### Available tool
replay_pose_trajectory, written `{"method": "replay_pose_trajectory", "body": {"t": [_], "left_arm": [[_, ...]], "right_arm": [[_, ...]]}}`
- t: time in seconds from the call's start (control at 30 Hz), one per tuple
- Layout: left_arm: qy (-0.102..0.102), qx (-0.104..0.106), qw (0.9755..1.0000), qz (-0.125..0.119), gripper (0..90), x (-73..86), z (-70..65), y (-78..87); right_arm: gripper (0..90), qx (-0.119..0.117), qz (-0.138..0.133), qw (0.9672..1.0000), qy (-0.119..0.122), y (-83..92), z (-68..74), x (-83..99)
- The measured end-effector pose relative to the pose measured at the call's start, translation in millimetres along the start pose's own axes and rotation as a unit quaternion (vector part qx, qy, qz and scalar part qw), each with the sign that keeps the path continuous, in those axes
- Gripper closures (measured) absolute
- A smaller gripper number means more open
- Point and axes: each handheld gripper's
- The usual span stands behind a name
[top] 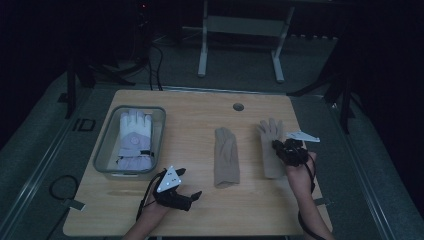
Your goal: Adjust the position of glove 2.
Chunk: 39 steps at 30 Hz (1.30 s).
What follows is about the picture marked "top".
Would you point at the dark equipment with red light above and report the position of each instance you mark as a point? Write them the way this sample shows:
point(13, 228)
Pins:
point(144, 30)

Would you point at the clear plastic bin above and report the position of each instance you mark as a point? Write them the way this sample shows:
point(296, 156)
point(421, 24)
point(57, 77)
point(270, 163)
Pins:
point(106, 146)

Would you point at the black tripod stand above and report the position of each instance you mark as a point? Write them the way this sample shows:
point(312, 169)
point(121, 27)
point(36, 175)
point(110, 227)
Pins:
point(87, 75)
point(340, 90)

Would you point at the beige knit glove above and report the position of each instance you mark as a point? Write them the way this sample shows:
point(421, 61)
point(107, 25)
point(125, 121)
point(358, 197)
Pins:
point(269, 160)
point(226, 156)

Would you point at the person's left hand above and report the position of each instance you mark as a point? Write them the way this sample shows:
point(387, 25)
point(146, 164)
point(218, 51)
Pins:
point(155, 209)

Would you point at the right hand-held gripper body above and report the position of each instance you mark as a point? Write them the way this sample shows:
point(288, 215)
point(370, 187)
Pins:
point(295, 153)

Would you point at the grey round table grommet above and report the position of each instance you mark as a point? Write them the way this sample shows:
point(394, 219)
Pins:
point(238, 107)

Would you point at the purple white glove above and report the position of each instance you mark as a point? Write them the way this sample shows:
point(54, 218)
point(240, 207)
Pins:
point(135, 140)

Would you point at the white metal desk frame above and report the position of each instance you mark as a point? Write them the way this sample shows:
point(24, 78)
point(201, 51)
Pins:
point(245, 26)

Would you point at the person's right hand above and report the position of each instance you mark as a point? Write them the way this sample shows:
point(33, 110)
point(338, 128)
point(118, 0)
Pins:
point(301, 178)

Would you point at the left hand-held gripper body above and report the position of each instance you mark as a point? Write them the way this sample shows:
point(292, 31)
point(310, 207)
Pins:
point(169, 181)

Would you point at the small grey tag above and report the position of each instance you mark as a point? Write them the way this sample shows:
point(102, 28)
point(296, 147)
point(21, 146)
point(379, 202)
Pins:
point(74, 204)
point(322, 201)

